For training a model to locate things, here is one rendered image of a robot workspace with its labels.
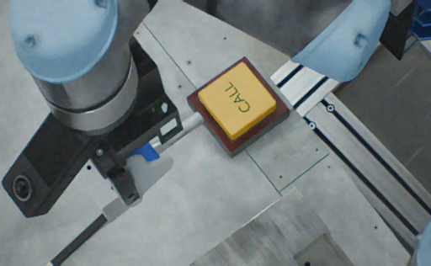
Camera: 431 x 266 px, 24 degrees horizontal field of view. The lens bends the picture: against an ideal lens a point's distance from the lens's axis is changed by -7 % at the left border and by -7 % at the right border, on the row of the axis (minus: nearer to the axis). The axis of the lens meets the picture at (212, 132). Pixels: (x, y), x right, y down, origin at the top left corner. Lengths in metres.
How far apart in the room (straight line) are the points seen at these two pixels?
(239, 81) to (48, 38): 0.50
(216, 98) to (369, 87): 0.72
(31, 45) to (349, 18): 0.21
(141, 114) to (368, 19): 0.26
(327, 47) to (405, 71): 1.16
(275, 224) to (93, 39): 0.42
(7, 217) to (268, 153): 0.30
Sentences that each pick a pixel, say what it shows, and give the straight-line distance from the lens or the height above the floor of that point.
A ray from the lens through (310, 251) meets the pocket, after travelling 1.05.
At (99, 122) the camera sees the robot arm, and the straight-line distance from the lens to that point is 0.78.
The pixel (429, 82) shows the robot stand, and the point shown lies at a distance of 1.83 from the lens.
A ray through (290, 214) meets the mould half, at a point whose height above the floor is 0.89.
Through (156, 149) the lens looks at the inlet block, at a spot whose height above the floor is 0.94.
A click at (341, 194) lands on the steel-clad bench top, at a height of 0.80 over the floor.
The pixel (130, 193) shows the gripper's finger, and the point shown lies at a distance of 0.90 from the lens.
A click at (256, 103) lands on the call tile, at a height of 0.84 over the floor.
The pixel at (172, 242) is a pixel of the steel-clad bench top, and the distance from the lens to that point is 1.13.
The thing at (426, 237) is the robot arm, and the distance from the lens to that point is 0.66.
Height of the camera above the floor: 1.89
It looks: 71 degrees down
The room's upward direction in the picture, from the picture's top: 11 degrees counter-clockwise
